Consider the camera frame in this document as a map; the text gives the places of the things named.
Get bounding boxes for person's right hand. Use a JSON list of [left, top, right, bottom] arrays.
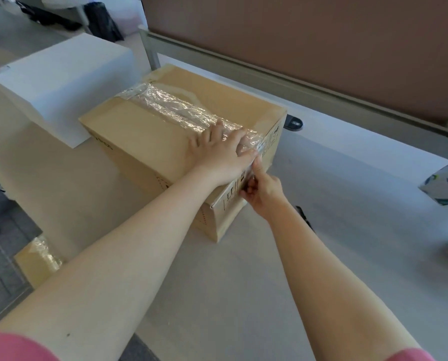
[[239, 156, 285, 219]]

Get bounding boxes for person's left hand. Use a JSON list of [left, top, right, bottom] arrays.
[[187, 120, 261, 187]]

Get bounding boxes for clear packing tape strip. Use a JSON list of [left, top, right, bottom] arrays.
[[114, 81, 265, 173]]

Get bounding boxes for brown cardboard box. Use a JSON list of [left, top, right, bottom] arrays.
[[78, 65, 288, 244]]

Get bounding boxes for person's left forearm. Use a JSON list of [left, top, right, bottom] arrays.
[[0, 167, 233, 361]]

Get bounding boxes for person's right forearm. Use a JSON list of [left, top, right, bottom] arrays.
[[251, 195, 424, 361]]

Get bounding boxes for small black object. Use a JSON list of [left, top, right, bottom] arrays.
[[295, 205, 317, 234]]

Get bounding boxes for brown partition panel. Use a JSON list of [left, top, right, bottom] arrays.
[[141, 0, 448, 129]]

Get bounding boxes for clear plastic container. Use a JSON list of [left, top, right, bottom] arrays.
[[110, 4, 150, 39]]

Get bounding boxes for white rectangular box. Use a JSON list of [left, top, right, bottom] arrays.
[[0, 32, 144, 149]]

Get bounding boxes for black plastic bag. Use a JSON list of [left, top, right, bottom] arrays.
[[83, 1, 125, 43]]

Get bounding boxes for taped cardboard box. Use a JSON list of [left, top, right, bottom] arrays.
[[13, 233, 65, 290]]

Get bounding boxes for white printed packet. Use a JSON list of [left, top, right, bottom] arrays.
[[418, 159, 448, 206]]

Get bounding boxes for grey desk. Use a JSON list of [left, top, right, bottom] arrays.
[[0, 0, 94, 35]]

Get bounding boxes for pink right sleeve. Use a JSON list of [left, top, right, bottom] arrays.
[[382, 347, 435, 361]]

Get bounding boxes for pink sleeve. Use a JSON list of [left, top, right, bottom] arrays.
[[382, 347, 435, 361], [0, 331, 61, 361]]

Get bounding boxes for pink left sleeve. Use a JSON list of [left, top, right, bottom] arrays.
[[0, 331, 61, 361]]

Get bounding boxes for grey metal partition frame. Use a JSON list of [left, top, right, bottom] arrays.
[[138, 25, 448, 140]]

